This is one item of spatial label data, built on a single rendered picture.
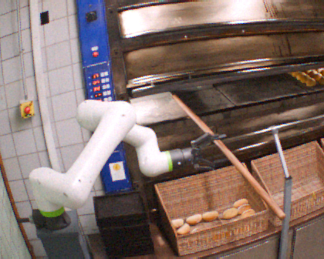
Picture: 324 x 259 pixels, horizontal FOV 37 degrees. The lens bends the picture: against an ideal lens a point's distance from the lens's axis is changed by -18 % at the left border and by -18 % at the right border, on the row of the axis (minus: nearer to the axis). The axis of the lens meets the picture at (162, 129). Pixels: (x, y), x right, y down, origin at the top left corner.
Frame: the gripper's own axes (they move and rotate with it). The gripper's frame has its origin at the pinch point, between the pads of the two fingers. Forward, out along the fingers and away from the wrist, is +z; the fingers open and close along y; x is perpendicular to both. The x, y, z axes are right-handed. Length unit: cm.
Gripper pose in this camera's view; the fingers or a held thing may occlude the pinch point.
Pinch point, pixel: (223, 148)
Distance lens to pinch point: 270.5
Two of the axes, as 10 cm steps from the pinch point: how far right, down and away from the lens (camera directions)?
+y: 1.3, 9.3, 3.5
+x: 2.2, 3.1, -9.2
